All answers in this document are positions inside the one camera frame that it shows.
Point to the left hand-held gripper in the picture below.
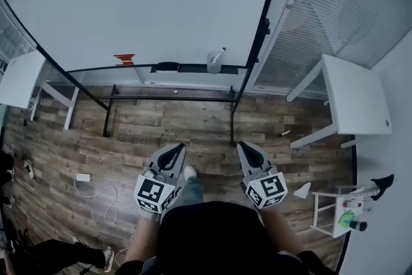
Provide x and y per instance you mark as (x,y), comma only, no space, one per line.
(150,191)

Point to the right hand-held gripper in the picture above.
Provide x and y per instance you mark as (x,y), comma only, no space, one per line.
(267,189)

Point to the white marker with black cap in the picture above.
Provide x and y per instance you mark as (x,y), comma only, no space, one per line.
(218,55)

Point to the person's left forearm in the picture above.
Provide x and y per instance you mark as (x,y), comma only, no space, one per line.
(141,240)

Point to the person's right forearm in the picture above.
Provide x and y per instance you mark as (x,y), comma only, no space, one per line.
(281,232)

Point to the grey marker holder cup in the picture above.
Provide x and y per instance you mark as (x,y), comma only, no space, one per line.
(213,67)

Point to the person's white shoe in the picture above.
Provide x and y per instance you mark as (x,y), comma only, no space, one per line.
(190,171)

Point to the person's jeans leg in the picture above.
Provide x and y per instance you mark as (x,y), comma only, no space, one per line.
(190,191)

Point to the small beige stick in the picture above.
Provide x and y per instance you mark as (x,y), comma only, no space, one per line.
(285,133)

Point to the white paper scrap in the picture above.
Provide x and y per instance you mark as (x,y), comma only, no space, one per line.
(303,191)

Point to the black whiteboard stand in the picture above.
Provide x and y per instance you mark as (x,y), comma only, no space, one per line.
(170,98)

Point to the white power adapter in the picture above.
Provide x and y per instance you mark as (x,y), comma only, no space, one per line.
(83,177)

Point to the person's black shirt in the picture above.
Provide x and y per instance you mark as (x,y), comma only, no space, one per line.
(219,238)

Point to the black whiteboard eraser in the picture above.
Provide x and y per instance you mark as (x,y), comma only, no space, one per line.
(167,66)

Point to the small red object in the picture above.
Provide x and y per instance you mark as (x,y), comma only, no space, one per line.
(346,203)

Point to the small white stool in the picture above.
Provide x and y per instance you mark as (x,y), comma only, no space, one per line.
(338,219)

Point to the green object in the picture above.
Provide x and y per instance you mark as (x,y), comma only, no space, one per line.
(346,219)

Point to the white table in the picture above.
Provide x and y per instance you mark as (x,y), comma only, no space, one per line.
(354,96)
(19,80)

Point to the black cylinder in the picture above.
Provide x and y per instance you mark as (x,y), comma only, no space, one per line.
(359,225)

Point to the black and white tool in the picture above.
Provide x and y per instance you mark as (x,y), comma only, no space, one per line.
(381,185)

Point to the white whiteboard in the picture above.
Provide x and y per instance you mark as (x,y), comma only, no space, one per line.
(138,6)

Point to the white slatted panel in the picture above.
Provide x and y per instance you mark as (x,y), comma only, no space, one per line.
(338,9)

